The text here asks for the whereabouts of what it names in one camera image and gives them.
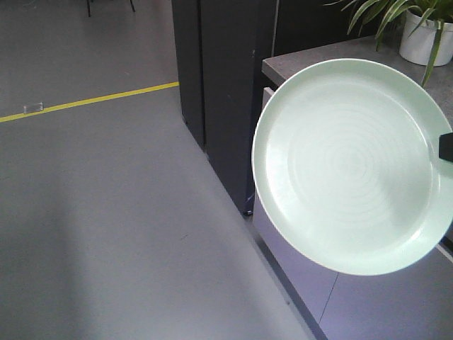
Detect white plant pot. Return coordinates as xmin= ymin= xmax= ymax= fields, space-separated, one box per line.
xmin=399 ymin=11 xmax=452 ymax=67

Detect black chair legs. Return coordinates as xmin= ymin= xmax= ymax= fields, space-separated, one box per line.
xmin=84 ymin=0 xmax=136 ymax=18

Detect green spider plant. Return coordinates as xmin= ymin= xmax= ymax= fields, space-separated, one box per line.
xmin=330 ymin=1 xmax=452 ymax=86

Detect light green round plate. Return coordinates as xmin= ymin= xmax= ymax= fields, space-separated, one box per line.
xmin=252 ymin=58 xmax=452 ymax=276

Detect tall dark cabinet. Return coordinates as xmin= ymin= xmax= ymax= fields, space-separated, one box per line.
xmin=171 ymin=1 xmax=277 ymax=215

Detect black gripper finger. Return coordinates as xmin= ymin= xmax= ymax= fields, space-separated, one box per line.
xmin=438 ymin=132 xmax=453 ymax=159

